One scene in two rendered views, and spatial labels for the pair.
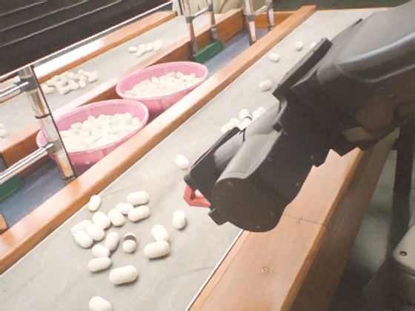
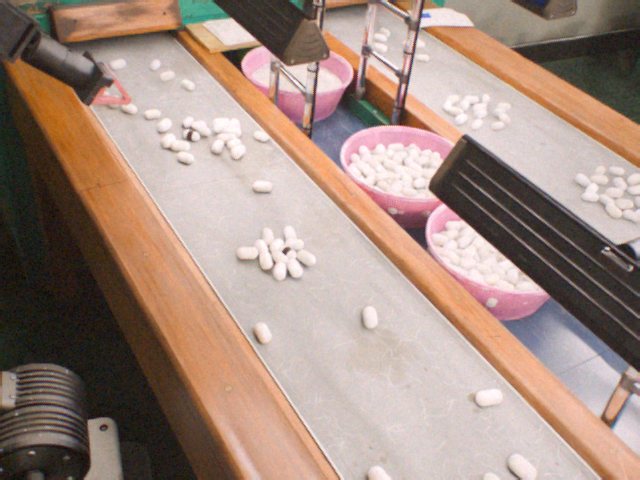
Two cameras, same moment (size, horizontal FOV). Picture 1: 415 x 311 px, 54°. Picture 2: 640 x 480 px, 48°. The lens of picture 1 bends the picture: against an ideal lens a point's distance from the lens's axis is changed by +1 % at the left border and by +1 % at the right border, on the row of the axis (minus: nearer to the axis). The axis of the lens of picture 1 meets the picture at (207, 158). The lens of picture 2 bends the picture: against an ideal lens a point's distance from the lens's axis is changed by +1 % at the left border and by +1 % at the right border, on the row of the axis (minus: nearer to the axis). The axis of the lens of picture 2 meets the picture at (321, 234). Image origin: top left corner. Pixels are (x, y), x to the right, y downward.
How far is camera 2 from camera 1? 1.53 m
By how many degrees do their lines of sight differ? 83
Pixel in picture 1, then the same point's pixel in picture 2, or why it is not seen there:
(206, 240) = (153, 164)
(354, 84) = not seen: outside the picture
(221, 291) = (95, 138)
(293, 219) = (103, 183)
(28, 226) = (259, 103)
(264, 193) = not seen: hidden behind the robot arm
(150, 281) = (150, 136)
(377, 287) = (135, 464)
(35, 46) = not seen: outside the picture
